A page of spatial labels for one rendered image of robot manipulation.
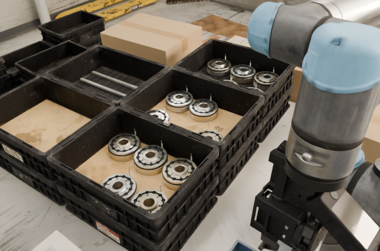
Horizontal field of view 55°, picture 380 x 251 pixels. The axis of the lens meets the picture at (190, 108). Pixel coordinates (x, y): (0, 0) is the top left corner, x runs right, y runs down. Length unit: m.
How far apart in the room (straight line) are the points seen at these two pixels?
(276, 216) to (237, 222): 0.69
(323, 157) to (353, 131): 0.04
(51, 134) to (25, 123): 0.13
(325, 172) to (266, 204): 0.10
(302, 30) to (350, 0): 0.15
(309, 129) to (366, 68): 0.08
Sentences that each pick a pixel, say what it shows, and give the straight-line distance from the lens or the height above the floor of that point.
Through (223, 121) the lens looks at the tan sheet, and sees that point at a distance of 1.29.
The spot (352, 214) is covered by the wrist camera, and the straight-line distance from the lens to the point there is 0.46.
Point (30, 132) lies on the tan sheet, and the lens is 1.39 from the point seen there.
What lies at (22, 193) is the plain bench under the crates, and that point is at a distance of 1.37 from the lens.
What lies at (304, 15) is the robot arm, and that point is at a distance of 0.50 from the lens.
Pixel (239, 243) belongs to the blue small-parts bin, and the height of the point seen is 1.14.
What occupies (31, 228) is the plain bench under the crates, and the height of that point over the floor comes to 0.70.
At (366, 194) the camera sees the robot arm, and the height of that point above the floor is 1.00.
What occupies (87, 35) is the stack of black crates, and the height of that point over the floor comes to 0.51.
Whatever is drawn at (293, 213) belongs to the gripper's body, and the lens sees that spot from 0.46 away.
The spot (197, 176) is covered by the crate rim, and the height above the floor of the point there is 0.92.
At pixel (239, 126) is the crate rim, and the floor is 0.93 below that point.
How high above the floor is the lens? 1.62
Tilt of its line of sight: 36 degrees down
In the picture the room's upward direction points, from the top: 3 degrees counter-clockwise
